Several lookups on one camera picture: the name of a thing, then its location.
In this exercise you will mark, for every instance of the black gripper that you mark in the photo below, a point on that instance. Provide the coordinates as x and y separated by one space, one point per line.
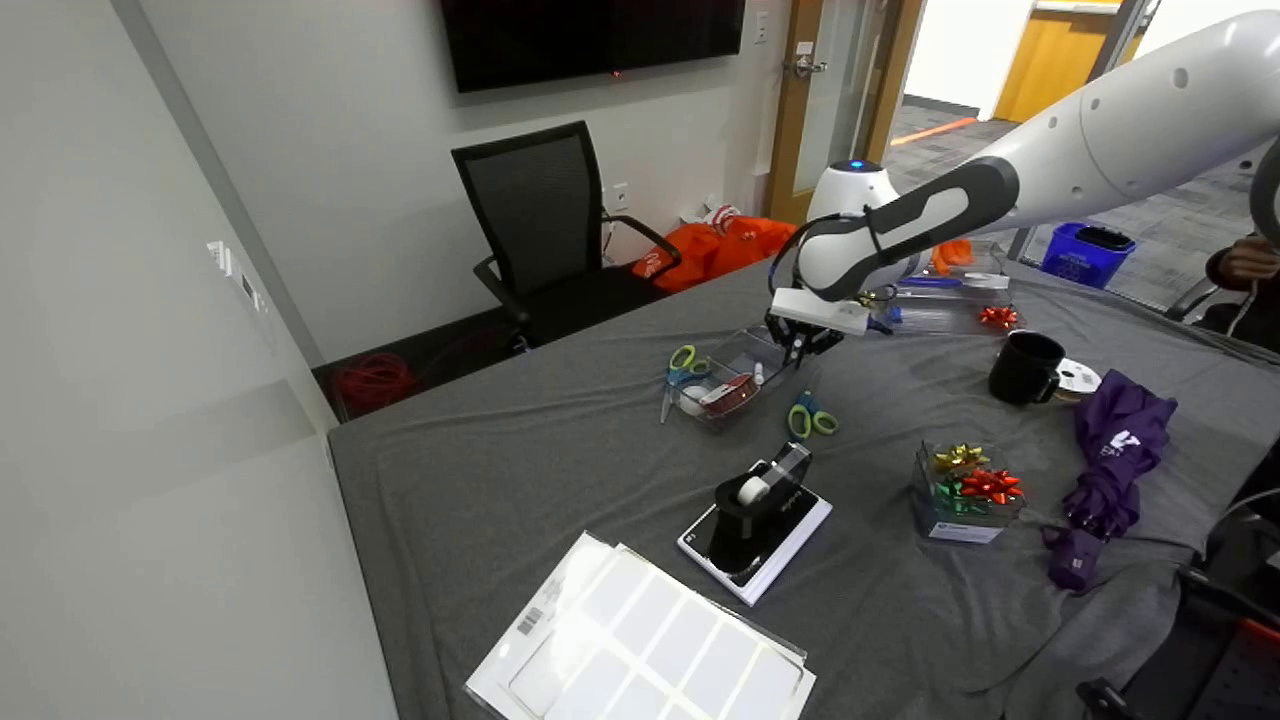
818 347

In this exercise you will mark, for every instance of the black tape dispenser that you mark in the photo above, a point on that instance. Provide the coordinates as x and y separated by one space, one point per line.
752 512

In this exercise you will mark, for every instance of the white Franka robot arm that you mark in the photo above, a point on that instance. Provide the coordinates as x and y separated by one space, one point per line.
1134 135

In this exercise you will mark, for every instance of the red plaid tape roll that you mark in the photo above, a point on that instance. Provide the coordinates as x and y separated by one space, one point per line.
720 399

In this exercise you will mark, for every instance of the clear plastic marker tray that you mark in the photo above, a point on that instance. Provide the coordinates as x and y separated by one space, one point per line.
725 385

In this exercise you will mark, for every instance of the clear plastic organizer tray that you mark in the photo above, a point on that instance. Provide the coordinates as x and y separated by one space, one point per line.
935 302

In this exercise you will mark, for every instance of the orange bag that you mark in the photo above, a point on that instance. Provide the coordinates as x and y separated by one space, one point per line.
720 246

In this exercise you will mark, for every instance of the orange crumpled cloth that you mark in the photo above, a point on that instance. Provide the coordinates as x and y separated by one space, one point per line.
955 257

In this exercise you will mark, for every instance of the red gift bow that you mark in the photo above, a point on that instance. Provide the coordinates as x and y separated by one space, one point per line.
1002 319

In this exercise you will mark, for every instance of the black and white flat box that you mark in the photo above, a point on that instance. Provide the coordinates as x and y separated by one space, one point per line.
794 533

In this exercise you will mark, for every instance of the black mug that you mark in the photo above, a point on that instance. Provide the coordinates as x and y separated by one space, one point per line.
1026 369

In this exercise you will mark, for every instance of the clear box of gift bows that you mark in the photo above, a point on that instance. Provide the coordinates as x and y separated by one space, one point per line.
965 502

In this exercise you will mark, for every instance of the cream ribbon spool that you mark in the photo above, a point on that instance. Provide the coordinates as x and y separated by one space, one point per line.
1079 376

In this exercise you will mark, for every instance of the wooden door with glass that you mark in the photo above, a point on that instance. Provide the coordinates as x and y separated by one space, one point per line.
843 80

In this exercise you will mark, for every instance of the blue bin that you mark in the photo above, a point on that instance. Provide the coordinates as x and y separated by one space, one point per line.
1087 257

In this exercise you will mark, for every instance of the grey tablecloth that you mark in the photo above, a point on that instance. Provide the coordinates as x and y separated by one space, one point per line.
534 465

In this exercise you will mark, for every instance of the black mesh office chair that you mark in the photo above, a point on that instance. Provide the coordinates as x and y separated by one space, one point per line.
534 215

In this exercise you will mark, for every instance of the purple cloth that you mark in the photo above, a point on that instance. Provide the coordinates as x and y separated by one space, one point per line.
1122 427

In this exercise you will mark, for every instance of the white label sheets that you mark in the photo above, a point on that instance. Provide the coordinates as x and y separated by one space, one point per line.
642 640

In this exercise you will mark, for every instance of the yellow wooden door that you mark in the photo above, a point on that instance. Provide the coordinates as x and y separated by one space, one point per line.
1053 61

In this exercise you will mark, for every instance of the person in dark clothes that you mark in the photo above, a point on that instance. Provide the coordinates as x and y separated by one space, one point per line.
1247 260

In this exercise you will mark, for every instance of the red coiled floor item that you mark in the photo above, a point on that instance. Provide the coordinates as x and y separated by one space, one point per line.
376 385

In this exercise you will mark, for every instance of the black wall television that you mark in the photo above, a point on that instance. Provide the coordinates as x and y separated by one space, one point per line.
586 33

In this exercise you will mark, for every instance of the white wall thermostat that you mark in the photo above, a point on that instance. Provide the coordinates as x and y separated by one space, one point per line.
232 272

